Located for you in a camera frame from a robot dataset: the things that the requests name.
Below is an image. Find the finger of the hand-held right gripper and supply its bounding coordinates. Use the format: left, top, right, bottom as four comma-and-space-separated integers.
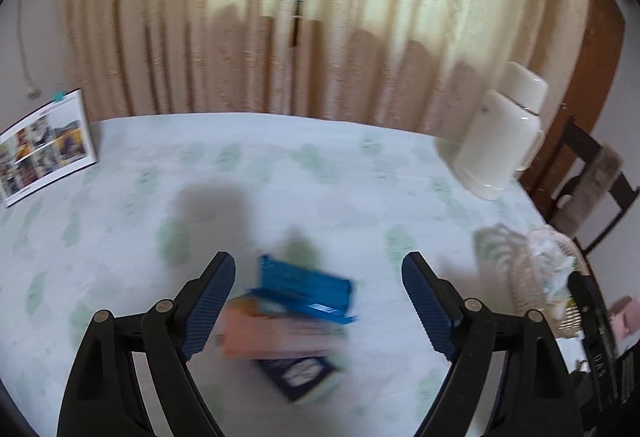
567, 269, 618, 398

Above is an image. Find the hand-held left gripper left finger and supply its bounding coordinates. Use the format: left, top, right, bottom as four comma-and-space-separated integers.
56, 251, 237, 437

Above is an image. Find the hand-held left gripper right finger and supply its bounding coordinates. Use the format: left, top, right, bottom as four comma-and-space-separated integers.
401, 251, 585, 437

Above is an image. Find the pink snack packet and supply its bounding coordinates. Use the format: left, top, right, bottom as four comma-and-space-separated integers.
216, 294, 346, 360

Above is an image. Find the white green-print snack packet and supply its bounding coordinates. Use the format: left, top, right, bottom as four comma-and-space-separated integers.
532, 229, 581, 308

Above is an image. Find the white plastic basket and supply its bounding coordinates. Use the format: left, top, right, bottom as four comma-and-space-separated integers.
510, 227, 593, 338

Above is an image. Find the navy cracker packet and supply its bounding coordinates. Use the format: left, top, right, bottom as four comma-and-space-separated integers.
252, 352, 348, 405

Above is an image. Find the small pink chair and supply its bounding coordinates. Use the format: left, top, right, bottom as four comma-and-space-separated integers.
610, 296, 640, 338

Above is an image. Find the grey fur cloth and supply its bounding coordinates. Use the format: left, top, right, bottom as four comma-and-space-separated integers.
552, 144, 626, 235

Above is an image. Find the white green-print tablecloth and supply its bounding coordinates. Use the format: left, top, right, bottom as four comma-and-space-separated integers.
0, 112, 576, 437

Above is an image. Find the dark wooden chair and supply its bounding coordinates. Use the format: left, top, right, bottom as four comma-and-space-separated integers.
542, 119, 640, 258

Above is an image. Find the white thermos jug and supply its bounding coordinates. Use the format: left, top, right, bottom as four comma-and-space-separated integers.
452, 61, 549, 201

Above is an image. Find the photo collage card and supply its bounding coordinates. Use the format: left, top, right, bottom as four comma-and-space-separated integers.
0, 88, 98, 209

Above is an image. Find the brown wooden door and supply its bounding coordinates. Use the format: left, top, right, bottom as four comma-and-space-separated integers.
515, 0, 626, 218

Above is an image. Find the cream lace curtain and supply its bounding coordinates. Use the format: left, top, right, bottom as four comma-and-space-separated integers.
295, 0, 596, 142
60, 0, 306, 118

